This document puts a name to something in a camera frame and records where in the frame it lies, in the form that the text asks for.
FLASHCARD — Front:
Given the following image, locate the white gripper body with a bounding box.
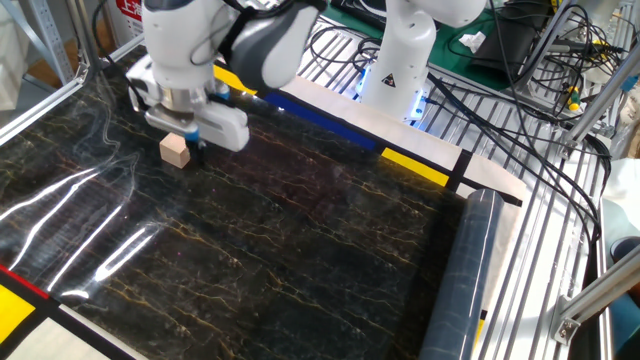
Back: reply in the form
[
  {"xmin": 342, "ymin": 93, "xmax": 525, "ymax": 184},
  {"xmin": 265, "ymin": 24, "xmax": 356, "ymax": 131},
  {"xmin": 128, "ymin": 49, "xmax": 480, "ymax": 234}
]
[{"xmin": 125, "ymin": 53, "xmax": 251, "ymax": 154}]

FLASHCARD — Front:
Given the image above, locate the small wooden cube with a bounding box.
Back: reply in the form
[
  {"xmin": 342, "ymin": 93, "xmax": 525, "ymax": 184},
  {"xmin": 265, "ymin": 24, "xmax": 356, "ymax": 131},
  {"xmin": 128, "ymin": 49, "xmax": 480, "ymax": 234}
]
[{"xmin": 159, "ymin": 131, "xmax": 192, "ymax": 170}]

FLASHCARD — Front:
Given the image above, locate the black marble pattern sheet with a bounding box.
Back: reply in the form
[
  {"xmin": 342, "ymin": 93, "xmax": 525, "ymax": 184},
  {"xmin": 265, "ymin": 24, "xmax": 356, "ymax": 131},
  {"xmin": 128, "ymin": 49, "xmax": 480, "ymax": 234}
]
[{"xmin": 0, "ymin": 44, "xmax": 506, "ymax": 360}]

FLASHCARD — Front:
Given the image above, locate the red white sign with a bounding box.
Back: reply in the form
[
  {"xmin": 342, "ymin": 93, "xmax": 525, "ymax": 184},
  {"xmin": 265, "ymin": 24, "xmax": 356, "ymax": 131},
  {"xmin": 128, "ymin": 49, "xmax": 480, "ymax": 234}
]
[{"xmin": 107, "ymin": 0, "xmax": 147, "ymax": 47}]

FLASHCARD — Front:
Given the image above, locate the aluminium profile beam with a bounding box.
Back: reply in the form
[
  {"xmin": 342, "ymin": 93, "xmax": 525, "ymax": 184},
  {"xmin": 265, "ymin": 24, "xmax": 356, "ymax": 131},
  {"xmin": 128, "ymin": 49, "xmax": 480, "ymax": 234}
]
[
  {"xmin": 563, "ymin": 49, "xmax": 640, "ymax": 149},
  {"xmin": 549, "ymin": 244, "xmax": 640, "ymax": 347},
  {"xmin": 64, "ymin": 0, "xmax": 104, "ymax": 79},
  {"xmin": 0, "ymin": 59, "xmax": 109, "ymax": 147},
  {"xmin": 514, "ymin": 0, "xmax": 581, "ymax": 86}
]

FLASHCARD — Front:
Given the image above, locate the black flat device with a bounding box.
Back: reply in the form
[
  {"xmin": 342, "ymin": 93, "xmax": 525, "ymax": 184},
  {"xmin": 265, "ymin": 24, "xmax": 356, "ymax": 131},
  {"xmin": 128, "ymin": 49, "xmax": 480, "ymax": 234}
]
[{"xmin": 329, "ymin": 0, "xmax": 389, "ymax": 32}]

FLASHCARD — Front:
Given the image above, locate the perforated grey steel upright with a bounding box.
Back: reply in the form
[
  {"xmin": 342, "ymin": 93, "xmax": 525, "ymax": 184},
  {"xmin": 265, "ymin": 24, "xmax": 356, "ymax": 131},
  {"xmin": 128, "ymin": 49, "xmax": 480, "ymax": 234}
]
[{"xmin": 19, "ymin": 0, "xmax": 76, "ymax": 85}]

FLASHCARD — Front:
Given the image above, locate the crumpled white paper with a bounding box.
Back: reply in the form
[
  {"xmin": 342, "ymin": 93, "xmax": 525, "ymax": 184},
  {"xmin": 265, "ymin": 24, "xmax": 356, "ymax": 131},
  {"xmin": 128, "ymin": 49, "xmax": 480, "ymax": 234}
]
[{"xmin": 458, "ymin": 30, "xmax": 488, "ymax": 54}]

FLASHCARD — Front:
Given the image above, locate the black pouch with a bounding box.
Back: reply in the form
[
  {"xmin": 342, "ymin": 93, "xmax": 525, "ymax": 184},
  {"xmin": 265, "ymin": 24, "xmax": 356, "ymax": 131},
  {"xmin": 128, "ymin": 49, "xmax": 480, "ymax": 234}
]
[{"xmin": 468, "ymin": 2, "xmax": 554, "ymax": 84}]

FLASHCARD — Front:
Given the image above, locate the yellow green screwdriver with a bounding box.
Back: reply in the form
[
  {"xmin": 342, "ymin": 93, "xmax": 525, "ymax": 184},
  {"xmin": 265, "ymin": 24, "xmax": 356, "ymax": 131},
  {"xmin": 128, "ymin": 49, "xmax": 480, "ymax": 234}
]
[{"xmin": 564, "ymin": 84, "xmax": 583, "ymax": 113}]

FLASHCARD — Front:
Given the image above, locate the teal bin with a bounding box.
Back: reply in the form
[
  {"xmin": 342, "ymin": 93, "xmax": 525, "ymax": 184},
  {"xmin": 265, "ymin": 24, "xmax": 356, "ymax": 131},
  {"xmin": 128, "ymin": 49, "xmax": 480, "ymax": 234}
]
[{"xmin": 608, "ymin": 235, "xmax": 640, "ymax": 354}]

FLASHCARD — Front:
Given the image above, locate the silver wrist camera blue end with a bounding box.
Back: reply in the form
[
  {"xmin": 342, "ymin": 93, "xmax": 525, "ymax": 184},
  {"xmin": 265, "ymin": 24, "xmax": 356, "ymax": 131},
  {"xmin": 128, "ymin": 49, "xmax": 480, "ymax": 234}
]
[{"xmin": 143, "ymin": 102, "xmax": 201, "ymax": 144}]

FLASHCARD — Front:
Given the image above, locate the black coiled cable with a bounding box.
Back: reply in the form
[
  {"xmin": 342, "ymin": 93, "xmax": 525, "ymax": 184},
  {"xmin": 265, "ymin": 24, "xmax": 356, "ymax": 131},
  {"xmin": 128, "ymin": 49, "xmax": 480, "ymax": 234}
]
[{"xmin": 305, "ymin": 24, "xmax": 384, "ymax": 76}]

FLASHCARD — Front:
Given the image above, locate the tangled black cable heap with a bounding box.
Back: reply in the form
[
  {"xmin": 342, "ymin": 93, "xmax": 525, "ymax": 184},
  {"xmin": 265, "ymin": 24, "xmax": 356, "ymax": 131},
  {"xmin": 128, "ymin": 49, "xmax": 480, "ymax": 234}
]
[{"xmin": 519, "ymin": 0, "xmax": 626, "ymax": 109}]

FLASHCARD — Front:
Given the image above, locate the thick black cable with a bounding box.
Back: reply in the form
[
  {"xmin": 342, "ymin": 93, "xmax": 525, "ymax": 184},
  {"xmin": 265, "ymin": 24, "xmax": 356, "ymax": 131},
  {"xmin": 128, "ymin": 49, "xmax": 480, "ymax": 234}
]
[{"xmin": 424, "ymin": 72, "xmax": 614, "ymax": 301}]

